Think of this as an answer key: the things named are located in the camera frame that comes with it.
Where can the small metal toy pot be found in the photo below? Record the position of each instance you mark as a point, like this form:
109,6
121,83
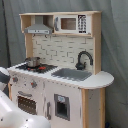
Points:
32,61

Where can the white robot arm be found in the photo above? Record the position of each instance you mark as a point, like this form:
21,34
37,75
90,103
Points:
13,117

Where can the wooden toy kitchen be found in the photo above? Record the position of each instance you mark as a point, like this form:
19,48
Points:
87,98

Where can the grey toy sink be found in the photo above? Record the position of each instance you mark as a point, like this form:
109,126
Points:
72,74

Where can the black toy faucet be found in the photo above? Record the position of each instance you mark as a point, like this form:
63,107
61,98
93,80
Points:
81,64

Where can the black toy stovetop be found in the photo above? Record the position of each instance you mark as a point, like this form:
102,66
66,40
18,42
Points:
41,68

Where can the right red stove knob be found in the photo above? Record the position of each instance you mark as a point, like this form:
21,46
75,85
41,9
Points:
33,84

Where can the red stove knob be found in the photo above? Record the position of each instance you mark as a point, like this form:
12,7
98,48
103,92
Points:
15,79
33,84

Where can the grey ice dispenser panel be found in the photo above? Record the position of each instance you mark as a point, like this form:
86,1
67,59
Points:
62,107

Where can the white toy microwave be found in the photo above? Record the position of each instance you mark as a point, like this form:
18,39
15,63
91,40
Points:
73,24

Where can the grey range hood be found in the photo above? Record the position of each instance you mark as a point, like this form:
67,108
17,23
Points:
38,27

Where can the toy oven door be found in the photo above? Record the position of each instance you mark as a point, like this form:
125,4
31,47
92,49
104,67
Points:
28,101

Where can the left red stove knob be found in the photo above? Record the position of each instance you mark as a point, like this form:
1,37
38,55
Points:
15,79

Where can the grey backdrop curtain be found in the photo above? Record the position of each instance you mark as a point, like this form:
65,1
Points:
114,43

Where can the grey cabinet door handle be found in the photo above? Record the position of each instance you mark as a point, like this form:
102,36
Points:
48,111

